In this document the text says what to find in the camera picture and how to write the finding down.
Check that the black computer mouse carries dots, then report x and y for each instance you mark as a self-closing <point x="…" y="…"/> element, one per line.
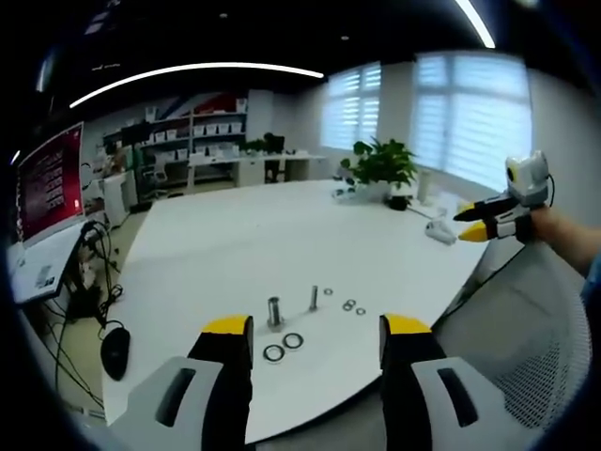
<point x="115" y="352"/>

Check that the white background desk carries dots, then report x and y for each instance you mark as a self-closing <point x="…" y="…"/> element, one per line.
<point x="244" y="166"/>

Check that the black monitor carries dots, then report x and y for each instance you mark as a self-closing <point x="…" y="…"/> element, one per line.
<point x="274" y="142"/>

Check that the white device on table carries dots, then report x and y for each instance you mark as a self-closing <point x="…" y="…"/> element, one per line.
<point x="439" y="232"/>

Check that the curved ceiling light strip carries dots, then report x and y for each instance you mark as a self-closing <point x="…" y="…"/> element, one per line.
<point x="188" y="70"/>

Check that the white cylinder container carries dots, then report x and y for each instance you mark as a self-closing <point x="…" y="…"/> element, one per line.
<point x="424" y="188"/>

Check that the large metal washer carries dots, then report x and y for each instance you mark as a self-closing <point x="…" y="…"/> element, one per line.
<point x="266" y="353"/>
<point x="284" y="341"/>

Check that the window blinds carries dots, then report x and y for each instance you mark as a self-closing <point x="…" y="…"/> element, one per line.
<point x="469" y="117"/>

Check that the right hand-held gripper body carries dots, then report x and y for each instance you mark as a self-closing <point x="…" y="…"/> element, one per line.
<point x="530" y="181"/>

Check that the storage shelf with white bins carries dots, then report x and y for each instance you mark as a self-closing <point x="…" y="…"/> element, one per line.
<point x="197" y="136"/>

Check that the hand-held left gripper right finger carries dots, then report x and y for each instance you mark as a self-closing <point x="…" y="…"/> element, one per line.
<point x="413" y="404"/>

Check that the straight ceiling light strip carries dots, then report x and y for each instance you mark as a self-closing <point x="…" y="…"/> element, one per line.
<point x="479" y="23"/>

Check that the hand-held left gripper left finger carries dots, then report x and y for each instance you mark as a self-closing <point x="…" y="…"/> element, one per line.
<point x="197" y="404"/>

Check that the thin threaded metal stud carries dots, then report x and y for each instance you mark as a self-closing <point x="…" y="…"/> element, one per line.
<point x="313" y="299"/>

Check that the green potted plant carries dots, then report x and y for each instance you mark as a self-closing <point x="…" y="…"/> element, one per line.
<point x="382" y="164"/>

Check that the thick threaded metal stud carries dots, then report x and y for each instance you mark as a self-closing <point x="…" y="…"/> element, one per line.
<point x="275" y="312"/>

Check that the white laptop with red screen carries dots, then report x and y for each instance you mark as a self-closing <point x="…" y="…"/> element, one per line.
<point x="47" y="197"/>

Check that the grey mesh office chair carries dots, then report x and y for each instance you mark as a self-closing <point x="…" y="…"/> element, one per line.
<point x="526" y="338"/>

